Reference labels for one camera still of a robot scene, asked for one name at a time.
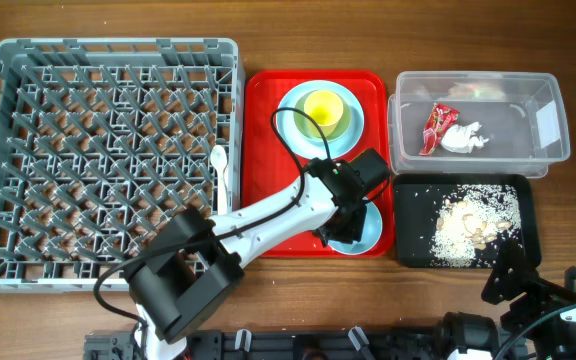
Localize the yellow plastic cup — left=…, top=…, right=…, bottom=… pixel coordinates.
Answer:
left=304, top=90, right=344, bottom=136

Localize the black tray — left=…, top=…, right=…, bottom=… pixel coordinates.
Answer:
left=394, top=174, right=542, bottom=268

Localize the left black cable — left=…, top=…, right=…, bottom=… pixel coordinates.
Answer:
left=92, top=106, right=334, bottom=326

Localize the white plastic spoon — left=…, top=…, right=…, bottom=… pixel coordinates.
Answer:
left=210, top=145, right=228, bottom=215

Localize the light blue plate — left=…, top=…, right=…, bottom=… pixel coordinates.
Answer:
left=276, top=80, right=364, bottom=159

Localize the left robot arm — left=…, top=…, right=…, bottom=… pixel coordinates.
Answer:
left=124, top=148, right=391, bottom=359

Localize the white tissue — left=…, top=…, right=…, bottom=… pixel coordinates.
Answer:
left=440, top=122, right=489, bottom=154

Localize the light blue bowl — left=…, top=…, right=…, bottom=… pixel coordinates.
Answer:
left=328, top=202, right=383, bottom=256

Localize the clear plastic bin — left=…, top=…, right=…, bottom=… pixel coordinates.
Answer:
left=388, top=71, right=571, bottom=178

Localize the red plastic tray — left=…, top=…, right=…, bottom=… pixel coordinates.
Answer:
left=241, top=69, right=395, bottom=258

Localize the grey dishwasher rack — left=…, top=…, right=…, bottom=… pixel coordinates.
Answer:
left=0, top=38, right=246, bottom=293

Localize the red strawberry snack wrapper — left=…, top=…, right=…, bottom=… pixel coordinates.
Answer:
left=419, top=103, right=460, bottom=156

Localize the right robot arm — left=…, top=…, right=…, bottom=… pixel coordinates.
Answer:
left=434, top=242, right=576, bottom=359

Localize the spilled rice pile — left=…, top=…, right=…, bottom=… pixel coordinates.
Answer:
left=430, top=184, right=521, bottom=268

